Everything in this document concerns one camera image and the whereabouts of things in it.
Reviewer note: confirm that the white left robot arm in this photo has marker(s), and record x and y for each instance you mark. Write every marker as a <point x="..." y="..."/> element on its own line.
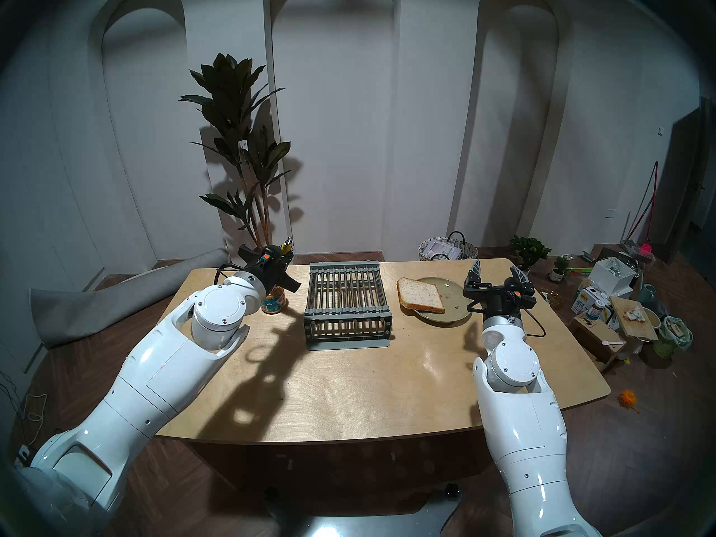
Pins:
<point x="162" y="373"/>

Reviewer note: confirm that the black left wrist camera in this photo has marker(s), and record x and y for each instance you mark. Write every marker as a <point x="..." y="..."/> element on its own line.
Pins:
<point x="267" y="256"/>

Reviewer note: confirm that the brown cardboard box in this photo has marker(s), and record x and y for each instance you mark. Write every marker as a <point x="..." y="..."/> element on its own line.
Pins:
<point x="596" y="334"/>

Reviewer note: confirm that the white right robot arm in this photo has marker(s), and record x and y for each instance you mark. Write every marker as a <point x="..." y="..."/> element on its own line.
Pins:
<point x="523" y="418"/>

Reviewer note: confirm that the white printed carton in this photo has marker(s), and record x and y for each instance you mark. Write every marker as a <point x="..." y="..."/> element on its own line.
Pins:
<point x="587" y="301"/>

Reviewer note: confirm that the green ceramic plate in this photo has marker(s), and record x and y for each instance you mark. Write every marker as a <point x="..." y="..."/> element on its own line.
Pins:
<point x="456" y="298"/>

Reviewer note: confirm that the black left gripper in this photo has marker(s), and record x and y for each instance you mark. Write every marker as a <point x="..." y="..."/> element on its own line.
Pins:
<point x="275" y="274"/>

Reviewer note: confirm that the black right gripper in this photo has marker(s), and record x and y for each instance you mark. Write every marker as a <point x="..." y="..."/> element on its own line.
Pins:
<point x="492" y="298"/>

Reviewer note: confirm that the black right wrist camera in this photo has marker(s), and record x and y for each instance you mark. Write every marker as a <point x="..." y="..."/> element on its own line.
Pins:
<point x="517" y="292"/>

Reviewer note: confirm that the small leafy potted plant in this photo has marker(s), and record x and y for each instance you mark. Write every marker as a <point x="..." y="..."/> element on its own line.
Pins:
<point x="528" y="248"/>

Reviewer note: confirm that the tall potted plant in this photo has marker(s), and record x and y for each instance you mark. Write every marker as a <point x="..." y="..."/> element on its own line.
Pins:
<point x="229" y="99"/>

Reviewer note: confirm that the rolled grey mat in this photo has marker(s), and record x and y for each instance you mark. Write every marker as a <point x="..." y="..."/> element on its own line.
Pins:
<point x="106" y="301"/>

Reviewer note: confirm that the orange ball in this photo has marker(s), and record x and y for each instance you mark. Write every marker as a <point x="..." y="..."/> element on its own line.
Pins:
<point x="627" y="399"/>

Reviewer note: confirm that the slice of white bread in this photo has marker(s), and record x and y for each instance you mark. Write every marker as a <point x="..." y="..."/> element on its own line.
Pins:
<point x="419" y="295"/>

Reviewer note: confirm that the white open box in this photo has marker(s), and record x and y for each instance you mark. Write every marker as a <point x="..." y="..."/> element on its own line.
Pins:
<point x="612" y="276"/>

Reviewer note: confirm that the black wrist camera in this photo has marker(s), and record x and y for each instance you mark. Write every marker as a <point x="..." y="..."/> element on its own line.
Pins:
<point x="517" y="292"/>
<point x="267" y="256"/>

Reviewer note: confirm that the teal pitcher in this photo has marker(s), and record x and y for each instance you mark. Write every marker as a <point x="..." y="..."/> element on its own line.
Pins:
<point x="649" y="292"/>

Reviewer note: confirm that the grey dish rack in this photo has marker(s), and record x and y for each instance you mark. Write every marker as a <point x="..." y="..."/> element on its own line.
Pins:
<point x="347" y="306"/>

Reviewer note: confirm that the dark grey door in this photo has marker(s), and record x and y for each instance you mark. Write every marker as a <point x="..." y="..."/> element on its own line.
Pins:
<point x="685" y="178"/>

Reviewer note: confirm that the wooden board stool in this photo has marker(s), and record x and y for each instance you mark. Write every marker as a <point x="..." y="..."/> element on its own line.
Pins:
<point x="635" y="318"/>

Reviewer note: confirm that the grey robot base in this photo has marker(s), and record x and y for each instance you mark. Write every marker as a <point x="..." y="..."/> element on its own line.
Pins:
<point x="363" y="522"/>

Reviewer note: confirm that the peanut butter jar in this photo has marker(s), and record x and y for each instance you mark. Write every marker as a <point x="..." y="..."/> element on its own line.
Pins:
<point x="275" y="304"/>

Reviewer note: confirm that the tiny potted plant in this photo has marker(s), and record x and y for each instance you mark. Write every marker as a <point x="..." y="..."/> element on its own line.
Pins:
<point x="557" y="267"/>

